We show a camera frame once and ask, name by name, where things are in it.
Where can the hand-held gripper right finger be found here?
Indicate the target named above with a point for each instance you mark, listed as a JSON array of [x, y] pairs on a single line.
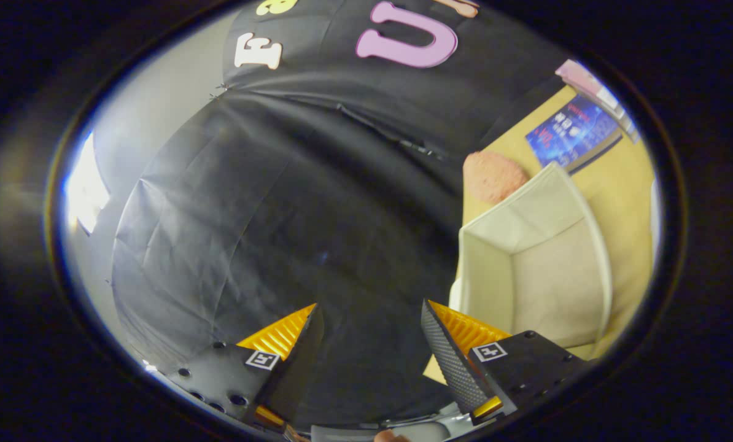
[[455, 368]]

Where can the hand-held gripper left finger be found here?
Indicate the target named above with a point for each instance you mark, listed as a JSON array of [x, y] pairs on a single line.
[[293, 380]]

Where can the beige fabric storage box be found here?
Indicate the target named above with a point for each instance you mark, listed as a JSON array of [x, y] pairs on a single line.
[[550, 282]]

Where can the black backdrop cloth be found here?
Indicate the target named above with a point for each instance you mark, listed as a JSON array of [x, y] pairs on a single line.
[[280, 215]]

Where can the pink porous sponge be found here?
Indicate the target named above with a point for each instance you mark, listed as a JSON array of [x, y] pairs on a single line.
[[492, 177]]

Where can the blue cover book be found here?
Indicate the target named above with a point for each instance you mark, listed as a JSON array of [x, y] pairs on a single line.
[[566, 132]]

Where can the bright window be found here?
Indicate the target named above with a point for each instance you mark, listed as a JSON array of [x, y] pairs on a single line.
[[84, 190]]

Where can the pale blue book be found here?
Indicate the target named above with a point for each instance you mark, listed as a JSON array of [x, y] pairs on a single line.
[[630, 129]]

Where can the pink cover book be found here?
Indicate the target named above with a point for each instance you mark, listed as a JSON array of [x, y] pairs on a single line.
[[578, 77]]

